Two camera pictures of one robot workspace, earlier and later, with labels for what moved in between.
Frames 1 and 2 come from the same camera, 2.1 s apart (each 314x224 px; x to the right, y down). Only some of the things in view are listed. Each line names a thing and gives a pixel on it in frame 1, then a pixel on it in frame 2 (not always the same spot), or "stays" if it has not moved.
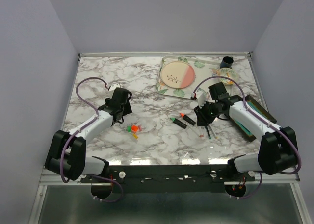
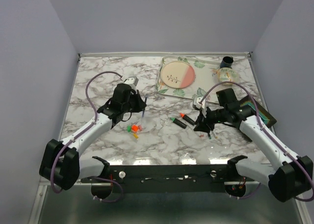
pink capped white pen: (198, 134) stays
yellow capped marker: (213, 132) stays
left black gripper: (127, 109) → (140, 103)
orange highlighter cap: (134, 127) stays
